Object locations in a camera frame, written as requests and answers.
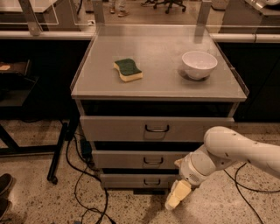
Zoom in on green yellow sponge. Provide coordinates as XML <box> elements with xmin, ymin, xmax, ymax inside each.
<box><xmin>114</xmin><ymin>59</ymin><xmax>143</xmax><ymax>82</ymax></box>

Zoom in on white bowl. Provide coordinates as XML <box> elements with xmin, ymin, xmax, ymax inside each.
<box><xmin>182</xmin><ymin>51</ymin><xmax>218</xmax><ymax>80</ymax></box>

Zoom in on black floor cable right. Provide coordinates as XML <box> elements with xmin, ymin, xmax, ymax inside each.
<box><xmin>222</xmin><ymin>162</ymin><xmax>280</xmax><ymax>224</ymax></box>

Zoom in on grey drawer cabinet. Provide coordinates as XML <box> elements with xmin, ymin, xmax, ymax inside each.
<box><xmin>72</xmin><ymin>25</ymin><xmax>247</xmax><ymax>175</ymax></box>

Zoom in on black side table frame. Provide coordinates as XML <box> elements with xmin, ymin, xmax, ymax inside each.
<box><xmin>0</xmin><ymin>59</ymin><xmax>67</xmax><ymax>185</ymax></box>

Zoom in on white horizontal rail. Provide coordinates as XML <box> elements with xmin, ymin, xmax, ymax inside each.
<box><xmin>0</xmin><ymin>31</ymin><xmax>280</xmax><ymax>44</ymax></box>

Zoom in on black floor cable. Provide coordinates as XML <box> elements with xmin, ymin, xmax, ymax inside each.
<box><xmin>222</xmin><ymin>162</ymin><xmax>280</xmax><ymax>224</ymax></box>
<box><xmin>65</xmin><ymin>132</ymin><xmax>117</xmax><ymax>224</ymax></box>

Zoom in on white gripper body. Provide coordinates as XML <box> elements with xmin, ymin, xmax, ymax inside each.
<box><xmin>178</xmin><ymin>145</ymin><xmax>227</xmax><ymax>187</ymax></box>

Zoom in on black floor cable left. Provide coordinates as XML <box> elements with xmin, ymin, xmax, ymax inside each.
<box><xmin>65</xmin><ymin>132</ymin><xmax>117</xmax><ymax>224</ymax></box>

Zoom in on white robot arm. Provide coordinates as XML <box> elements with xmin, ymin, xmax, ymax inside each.
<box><xmin>164</xmin><ymin>126</ymin><xmax>280</xmax><ymax>210</ymax></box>

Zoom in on black office chair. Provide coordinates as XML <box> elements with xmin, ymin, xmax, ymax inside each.
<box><xmin>153</xmin><ymin>0</ymin><xmax>186</xmax><ymax>14</ymax></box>

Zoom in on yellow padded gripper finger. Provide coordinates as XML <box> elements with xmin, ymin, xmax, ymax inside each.
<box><xmin>164</xmin><ymin>179</ymin><xmax>192</xmax><ymax>210</ymax></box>

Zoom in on person's feet in background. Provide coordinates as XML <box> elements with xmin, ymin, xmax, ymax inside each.
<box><xmin>108</xmin><ymin>0</ymin><xmax>130</xmax><ymax>18</ymax></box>

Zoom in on dark shoe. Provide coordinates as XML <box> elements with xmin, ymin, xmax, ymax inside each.
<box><xmin>0</xmin><ymin>173</ymin><xmax>13</xmax><ymax>220</ymax></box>

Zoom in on grey drawer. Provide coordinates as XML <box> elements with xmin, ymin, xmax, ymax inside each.
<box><xmin>92</xmin><ymin>150</ymin><xmax>188</xmax><ymax>169</ymax></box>
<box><xmin>80</xmin><ymin>115</ymin><xmax>234</xmax><ymax>142</ymax></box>
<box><xmin>100</xmin><ymin>174</ymin><xmax>179</xmax><ymax>189</ymax></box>

